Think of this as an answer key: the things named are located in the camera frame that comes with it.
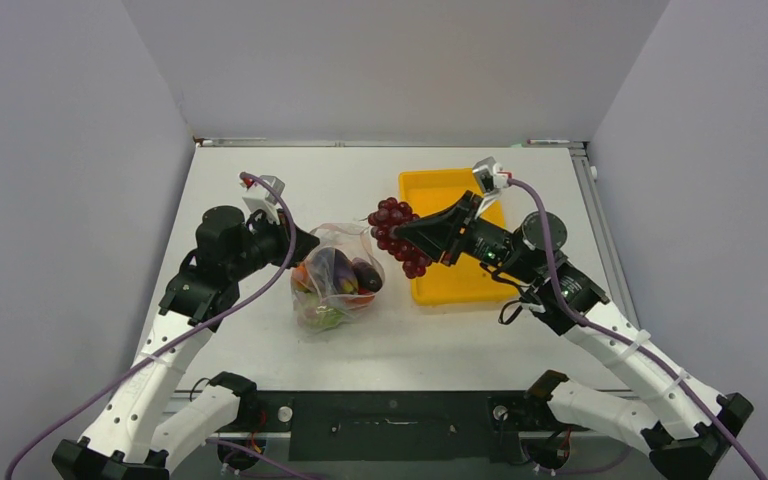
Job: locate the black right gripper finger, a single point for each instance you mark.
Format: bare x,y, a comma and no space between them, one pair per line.
443,226
442,253

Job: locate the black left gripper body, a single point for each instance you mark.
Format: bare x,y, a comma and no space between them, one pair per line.
268,243

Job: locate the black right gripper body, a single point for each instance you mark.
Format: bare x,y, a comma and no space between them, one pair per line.
485,241

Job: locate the dark red grape bunch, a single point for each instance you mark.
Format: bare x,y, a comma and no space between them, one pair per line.
385,220

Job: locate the slim purple eggplant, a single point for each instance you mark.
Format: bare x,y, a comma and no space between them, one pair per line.
368,278

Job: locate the green orange mango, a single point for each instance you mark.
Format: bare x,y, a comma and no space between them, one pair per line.
301,280

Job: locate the red tomato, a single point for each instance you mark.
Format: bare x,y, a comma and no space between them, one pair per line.
361,300

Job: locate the large purple eggplant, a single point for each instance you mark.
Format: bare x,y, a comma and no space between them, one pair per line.
331,270

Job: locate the clear pink-dotted zip bag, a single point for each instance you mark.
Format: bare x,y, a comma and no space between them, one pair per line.
354,241

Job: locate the green cabbage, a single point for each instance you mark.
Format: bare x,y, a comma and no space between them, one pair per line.
316,317

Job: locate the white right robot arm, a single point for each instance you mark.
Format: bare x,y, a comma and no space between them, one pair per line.
682,425

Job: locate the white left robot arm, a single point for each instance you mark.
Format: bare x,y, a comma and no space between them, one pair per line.
117,444

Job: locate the yellow plastic tray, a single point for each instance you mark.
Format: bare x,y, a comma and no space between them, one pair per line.
431,191

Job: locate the marker pen on ledge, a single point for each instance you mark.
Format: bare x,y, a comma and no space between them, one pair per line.
549,142

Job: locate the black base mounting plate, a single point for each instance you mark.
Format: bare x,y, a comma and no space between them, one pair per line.
397,426

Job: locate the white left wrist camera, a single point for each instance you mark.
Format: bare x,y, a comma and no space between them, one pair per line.
258,196

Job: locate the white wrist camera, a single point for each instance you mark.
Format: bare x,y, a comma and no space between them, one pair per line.
492,179
258,196

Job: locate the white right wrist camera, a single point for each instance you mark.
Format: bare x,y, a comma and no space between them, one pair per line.
492,179

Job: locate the aluminium side rail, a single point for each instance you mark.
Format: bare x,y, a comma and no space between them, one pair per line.
589,180

